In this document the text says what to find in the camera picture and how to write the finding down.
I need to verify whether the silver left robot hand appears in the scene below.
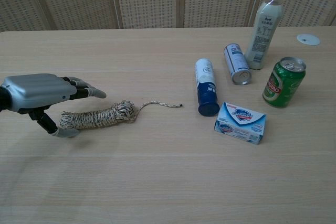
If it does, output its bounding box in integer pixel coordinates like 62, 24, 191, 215
0, 73, 107, 138

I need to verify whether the beige braided rope bundle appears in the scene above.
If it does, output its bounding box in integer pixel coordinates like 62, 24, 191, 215
59, 100, 184, 131

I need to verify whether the blue and white spray can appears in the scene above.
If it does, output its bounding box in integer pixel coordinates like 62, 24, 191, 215
194, 58, 221, 117

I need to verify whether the slim silver drink can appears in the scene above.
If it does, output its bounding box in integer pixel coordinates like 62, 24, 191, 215
223, 43, 253, 86

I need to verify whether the blue white soap box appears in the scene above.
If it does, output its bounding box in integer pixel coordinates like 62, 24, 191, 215
214, 101, 267, 146

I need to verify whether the milky drink plastic bottle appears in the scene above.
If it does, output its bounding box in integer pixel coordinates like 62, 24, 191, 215
244, 0, 286, 70

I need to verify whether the green beer can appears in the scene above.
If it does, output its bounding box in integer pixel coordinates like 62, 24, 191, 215
262, 56, 307, 109

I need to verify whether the round white cable grommet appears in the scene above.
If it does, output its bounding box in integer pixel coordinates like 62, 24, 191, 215
297, 34, 322, 46

